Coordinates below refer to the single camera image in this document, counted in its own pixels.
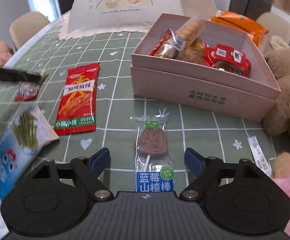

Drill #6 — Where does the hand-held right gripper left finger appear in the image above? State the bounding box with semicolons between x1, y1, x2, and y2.
34;147;113;202

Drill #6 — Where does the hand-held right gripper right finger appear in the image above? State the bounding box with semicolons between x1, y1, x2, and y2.
179;147;270;202

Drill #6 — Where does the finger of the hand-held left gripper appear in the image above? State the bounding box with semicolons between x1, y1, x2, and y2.
0;67;43;83

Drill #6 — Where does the small red green packet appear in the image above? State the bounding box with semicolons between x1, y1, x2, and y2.
14;70;49;102

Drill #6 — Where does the clear lollipop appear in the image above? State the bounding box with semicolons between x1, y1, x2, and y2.
130;114;175;192

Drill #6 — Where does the red spicy strips packet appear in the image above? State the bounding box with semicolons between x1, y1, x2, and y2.
54;62;100;136

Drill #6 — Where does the pink cardboard box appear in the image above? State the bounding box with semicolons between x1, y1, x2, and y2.
131;13;281;123

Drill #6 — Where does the blue white snack packet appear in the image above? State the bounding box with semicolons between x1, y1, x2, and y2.
0;104;60;200

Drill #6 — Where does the red packet white label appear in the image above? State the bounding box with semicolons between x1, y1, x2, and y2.
205;44;233;67
228;49;252;78

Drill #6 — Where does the red clear snack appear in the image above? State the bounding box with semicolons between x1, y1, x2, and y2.
148;29;185;58

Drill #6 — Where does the clear cracker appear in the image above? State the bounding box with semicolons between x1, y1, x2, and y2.
173;17;205;43

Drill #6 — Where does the beige chair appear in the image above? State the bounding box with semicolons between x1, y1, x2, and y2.
256;12;290;44
9;12;51;50

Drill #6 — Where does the white fabric care label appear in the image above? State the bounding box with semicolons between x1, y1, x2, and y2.
247;136;272;178

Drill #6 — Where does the green checked tablecloth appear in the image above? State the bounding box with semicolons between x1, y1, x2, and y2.
0;14;285;205

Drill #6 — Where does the brown plush bear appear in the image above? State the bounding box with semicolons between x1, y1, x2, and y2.
261;34;290;142

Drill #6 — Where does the white printed food cover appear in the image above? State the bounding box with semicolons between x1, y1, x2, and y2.
58;0;219;40

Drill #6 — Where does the orange snack bag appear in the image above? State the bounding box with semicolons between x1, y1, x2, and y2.
210;11;269;48

